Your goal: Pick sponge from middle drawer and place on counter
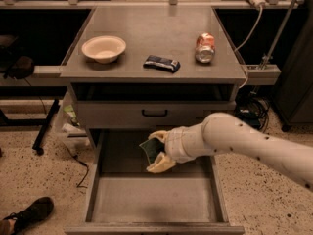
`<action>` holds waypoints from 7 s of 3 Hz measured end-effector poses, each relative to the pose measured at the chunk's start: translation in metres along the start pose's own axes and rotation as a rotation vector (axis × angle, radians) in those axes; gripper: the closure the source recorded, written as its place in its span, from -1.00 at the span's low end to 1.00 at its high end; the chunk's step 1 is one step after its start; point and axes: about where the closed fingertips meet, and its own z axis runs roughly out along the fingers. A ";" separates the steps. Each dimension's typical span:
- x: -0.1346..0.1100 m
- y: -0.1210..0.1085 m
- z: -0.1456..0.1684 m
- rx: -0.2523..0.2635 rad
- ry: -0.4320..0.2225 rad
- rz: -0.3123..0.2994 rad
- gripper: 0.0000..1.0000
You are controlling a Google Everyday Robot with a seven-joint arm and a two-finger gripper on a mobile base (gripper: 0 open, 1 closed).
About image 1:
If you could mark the metal pole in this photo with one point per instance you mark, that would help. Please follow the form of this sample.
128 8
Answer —
267 57

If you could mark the grey drawer cabinet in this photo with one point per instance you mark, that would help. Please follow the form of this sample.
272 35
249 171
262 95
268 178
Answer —
161 30

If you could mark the black shoe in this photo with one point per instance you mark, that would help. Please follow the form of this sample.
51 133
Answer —
17 222

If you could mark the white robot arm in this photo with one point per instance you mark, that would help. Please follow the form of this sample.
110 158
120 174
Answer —
223 133

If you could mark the black stand leg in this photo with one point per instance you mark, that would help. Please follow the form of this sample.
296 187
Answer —
44 123

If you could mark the green yellow sponge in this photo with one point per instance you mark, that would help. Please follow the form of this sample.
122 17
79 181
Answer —
152 148

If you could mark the black drawer handle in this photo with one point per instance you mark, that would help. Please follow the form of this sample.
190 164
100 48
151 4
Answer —
154 113

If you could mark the dark blue snack packet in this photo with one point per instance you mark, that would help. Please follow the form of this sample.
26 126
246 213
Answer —
162 64

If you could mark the orange soda can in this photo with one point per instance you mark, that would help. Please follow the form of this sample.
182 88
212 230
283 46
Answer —
205 48

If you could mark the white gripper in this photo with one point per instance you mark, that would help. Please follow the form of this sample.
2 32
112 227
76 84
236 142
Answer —
176 144

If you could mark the closed upper drawer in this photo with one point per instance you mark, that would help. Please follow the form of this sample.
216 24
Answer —
127 115

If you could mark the open bottom drawer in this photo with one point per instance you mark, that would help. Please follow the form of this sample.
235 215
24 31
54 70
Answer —
124 199

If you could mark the white bowl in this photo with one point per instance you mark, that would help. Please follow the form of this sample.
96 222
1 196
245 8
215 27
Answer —
103 49

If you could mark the dark bag on shelf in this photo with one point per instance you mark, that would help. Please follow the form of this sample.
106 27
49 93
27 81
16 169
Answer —
13 62

